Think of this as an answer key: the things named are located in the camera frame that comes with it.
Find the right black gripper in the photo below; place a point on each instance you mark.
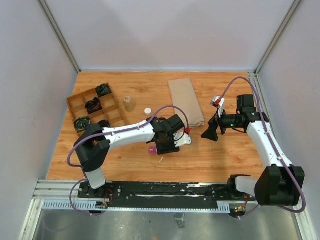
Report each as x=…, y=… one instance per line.
x=211, y=133

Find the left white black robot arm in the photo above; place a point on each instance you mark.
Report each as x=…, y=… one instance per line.
x=94, y=145

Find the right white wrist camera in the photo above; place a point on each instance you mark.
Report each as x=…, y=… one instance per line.
x=219, y=103

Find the white bottle cap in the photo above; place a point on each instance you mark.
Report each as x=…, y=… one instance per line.
x=147, y=111

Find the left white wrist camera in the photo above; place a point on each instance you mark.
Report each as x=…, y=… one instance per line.
x=182, y=138

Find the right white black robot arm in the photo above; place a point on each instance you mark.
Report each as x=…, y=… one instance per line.
x=281, y=182

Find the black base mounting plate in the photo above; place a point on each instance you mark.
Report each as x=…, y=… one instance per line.
x=161, y=193

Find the grey slotted cable duct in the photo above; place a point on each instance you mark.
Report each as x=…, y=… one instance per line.
x=97, y=205

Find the pink weekly pill organizer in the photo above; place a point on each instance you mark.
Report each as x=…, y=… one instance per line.
x=152, y=150

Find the wooden compartment tray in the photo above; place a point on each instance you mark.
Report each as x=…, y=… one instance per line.
x=93, y=106

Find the right aluminium frame post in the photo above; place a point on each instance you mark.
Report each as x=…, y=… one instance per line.
x=293, y=9

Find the clear bottle yellow capsules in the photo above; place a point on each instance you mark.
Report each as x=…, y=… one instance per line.
x=129, y=104

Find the left aluminium frame post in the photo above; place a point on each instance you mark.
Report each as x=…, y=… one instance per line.
x=58, y=33

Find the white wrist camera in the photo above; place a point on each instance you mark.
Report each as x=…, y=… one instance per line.
x=182, y=138
x=219, y=103

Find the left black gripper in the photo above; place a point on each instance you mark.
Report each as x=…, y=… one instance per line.
x=162, y=150

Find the aluminium frame post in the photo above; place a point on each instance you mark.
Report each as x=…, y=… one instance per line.
x=58, y=33
x=293, y=9

